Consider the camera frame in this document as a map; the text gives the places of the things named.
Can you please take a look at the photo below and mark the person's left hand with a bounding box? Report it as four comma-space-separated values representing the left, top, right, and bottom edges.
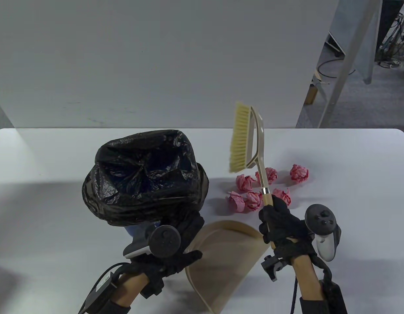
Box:
128, 211, 205, 279

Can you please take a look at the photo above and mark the person's right hand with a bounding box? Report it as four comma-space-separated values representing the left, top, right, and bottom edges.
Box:
258, 196, 317, 262

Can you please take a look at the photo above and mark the beige hand brush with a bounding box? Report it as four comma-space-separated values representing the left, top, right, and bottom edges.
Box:
229, 101, 275, 252

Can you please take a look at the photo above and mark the person's left forearm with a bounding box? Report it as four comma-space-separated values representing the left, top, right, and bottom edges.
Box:
104, 271, 150, 314

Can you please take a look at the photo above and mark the person's right forearm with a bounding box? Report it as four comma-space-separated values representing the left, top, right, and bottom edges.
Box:
291, 253, 331, 314

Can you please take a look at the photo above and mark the black and grey left controller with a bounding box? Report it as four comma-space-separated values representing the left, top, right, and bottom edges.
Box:
123, 225, 182, 261

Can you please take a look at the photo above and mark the black and grey controller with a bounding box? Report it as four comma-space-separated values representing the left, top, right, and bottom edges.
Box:
123, 225, 182, 261
305, 203, 342, 262

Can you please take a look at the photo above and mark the beige dustpan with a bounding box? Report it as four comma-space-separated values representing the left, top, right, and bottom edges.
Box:
184, 220, 270, 314

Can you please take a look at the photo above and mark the cluster of pink paper balls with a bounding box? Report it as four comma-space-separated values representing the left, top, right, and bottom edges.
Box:
225, 164, 309, 214

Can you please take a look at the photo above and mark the black and grey right controller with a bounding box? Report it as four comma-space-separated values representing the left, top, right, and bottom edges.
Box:
305, 203, 342, 262

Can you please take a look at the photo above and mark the blue waste bin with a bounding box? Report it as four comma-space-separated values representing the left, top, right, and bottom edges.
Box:
125, 221, 161, 243

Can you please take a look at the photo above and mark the black trash bag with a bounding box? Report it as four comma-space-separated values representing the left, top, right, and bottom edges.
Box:
81, 129, 210, 227

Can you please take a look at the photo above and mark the black wrist battery box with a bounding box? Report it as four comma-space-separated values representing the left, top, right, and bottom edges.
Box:
320, 271, 348, 314

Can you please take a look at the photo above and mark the wooden block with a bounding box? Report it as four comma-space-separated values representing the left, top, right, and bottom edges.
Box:
303, 69, 330, 105

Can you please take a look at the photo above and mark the grey partition panel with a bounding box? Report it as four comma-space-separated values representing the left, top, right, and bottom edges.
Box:
329, 0, 384, 85

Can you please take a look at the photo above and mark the white backdrop board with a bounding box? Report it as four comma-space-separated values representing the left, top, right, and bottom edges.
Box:
0, 0, 340, 129

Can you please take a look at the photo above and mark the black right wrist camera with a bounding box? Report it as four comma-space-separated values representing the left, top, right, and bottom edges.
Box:
261, 254, 289, 283

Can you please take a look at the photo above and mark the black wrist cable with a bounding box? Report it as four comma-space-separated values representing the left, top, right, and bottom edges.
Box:
289, 276, 299, 314

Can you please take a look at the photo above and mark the black floor cable loop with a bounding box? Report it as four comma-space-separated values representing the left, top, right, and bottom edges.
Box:
316, 59, 357, 79

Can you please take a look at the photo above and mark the grey metal post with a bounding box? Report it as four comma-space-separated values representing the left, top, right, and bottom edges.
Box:
316, 0, 383, 129

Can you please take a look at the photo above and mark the tangle of floor cables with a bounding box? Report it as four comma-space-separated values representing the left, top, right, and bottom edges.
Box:
375, 0, 404, 72

